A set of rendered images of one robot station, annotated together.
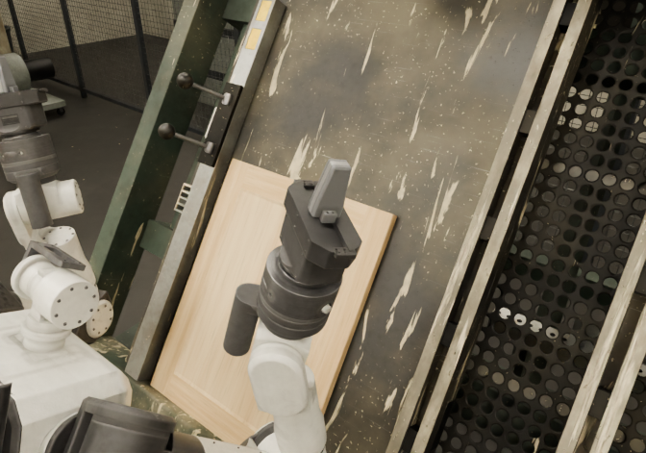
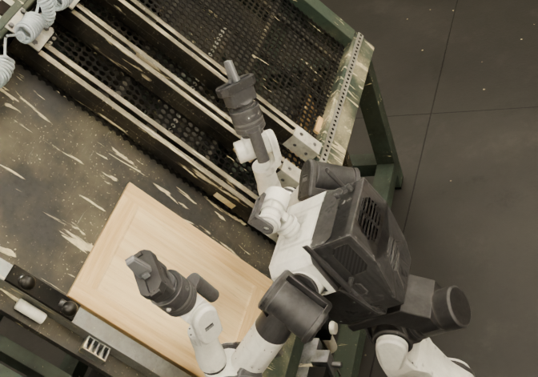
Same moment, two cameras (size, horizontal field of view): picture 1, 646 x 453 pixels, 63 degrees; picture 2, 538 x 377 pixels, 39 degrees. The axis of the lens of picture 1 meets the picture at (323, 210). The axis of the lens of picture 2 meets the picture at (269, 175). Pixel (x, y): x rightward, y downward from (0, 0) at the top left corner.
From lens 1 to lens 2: 215 cm
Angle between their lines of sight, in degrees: 79
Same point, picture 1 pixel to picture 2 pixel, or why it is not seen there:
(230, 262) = (149, 309)
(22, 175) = (195, 278)
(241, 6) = not seen: outside the picture
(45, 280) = (275, 196)
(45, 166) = not seen: hidden behind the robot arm
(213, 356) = not seen: hidden behind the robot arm
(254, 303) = (258, 128)
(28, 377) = (314, 204)
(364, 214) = (127, 198)
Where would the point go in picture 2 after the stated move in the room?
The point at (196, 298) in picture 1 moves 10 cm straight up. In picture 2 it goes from (174, 344) to (161, 322)
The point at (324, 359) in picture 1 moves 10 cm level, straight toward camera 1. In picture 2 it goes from (206, 244) to (235, 230)
